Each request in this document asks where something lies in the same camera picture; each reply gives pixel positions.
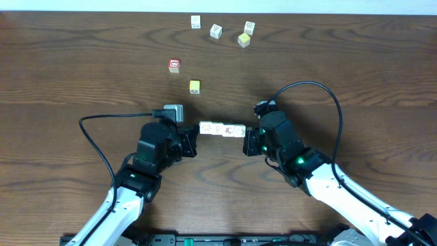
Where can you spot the green edged white block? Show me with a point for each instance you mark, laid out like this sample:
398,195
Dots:
205,128

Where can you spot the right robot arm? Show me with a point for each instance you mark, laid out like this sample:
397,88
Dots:
318,176

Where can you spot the yellow top far block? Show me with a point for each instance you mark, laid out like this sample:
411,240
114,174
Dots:
244,40

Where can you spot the white block number three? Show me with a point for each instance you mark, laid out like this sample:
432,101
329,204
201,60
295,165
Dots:
216,31

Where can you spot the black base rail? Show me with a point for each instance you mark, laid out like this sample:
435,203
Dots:
193,240

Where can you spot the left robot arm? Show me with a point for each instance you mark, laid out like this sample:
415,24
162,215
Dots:
138,180

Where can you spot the yellow top soccer block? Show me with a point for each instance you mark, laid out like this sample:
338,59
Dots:
194,87

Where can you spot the white block brown picture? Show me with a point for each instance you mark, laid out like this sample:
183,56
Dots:
227,130

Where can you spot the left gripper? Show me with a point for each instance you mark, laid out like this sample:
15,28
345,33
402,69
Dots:
188,142

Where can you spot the red top block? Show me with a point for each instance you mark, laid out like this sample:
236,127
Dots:
174,65

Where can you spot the teal edged white block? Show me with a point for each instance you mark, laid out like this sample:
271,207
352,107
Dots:
239,130

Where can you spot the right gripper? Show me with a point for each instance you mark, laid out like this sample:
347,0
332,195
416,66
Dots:
251,137

